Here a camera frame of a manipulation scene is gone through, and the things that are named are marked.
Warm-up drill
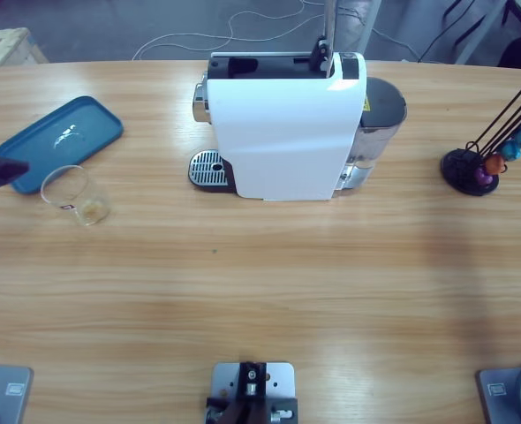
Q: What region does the clear glass cup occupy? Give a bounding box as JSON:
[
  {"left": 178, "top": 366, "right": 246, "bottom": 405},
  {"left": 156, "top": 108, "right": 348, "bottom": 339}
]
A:
[{"left": 39, "top": 164, "right": 111, "bottom": 227}]

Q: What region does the silver coffee machine lever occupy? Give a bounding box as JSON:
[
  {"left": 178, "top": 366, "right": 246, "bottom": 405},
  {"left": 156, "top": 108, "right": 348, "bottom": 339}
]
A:
[{"left": 309, "top": 0, "right": 337, "bottom": 76}]

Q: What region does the white capsule coffee machine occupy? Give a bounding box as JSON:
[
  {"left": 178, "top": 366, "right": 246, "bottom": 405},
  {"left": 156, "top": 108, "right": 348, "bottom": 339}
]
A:
[{"left": 193, "top": 50, "right": 368, "bottom": 202}]

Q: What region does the wooden crate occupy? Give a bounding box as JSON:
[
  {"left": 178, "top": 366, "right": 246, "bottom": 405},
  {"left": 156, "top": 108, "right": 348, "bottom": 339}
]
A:
[{"left": 0, "top": 26, "right": 49, "bottom": 70}]

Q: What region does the teal plastic tray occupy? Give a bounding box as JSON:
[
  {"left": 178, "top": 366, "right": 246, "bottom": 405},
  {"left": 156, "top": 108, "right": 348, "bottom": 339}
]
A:
[{"left": 0, "top": 95, "right": 125, "bottom": 195}]

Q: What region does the metal drip tray grid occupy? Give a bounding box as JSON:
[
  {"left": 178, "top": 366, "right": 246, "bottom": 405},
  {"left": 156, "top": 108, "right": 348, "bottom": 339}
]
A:
[{"left": 187, "top": 148, "right": 238, "bottom": 194}]

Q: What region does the clear water tank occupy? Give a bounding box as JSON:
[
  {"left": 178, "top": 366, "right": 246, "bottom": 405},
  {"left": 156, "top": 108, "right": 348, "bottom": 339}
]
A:
[{"left": 339, "top": 75, "right": 408, "bottom": 192}]

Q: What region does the long white floor cable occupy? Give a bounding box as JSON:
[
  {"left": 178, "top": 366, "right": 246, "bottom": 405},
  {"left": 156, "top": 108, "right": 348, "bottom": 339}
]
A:
[{"left": 131, "top": 0, "right": 359, "bottom": 61}]

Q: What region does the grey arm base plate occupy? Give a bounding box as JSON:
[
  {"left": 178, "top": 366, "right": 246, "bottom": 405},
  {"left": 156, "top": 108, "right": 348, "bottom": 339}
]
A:
[
  {"left": 475, "top": 362, "right": 521, "bottom": 424},
  {"left": 0, "top": 362, "right": 35, "bottom": 424}
]

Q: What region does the grey mount with dark post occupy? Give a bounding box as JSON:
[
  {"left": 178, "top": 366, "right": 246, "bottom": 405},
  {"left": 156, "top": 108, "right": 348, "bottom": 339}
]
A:
[{"left": 205, "top": 360, "right": 300, "bottom": 424}]

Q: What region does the grey metal post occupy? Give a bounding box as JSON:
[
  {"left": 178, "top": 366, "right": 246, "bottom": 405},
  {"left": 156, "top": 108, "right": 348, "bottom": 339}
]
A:
[{"left": 355, "top": 0, "right": 383, "bottom": 57}]

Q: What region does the short white floor cable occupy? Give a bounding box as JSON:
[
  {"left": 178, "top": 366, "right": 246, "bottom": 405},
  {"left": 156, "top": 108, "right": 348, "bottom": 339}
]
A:
[{"left": 369, "top": 26, "right": 421, "bottom": 62}]

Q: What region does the black wire capsule holder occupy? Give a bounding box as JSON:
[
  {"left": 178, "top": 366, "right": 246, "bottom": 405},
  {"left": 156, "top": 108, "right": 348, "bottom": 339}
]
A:
[{"left": 440, "top": 72, "right": 521, "bottom": 197}]

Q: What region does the black floor cable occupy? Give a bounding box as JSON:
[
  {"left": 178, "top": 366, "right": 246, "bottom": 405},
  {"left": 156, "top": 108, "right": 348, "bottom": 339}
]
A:
[{"left": 418, "top": 12, "right": 465, "bottom": 63}]

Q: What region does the white metal frame leg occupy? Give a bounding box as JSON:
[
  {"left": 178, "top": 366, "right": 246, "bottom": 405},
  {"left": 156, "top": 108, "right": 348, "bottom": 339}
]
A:
[{"left": 454, "top": 0, "right": 509, "bottom": 66}]

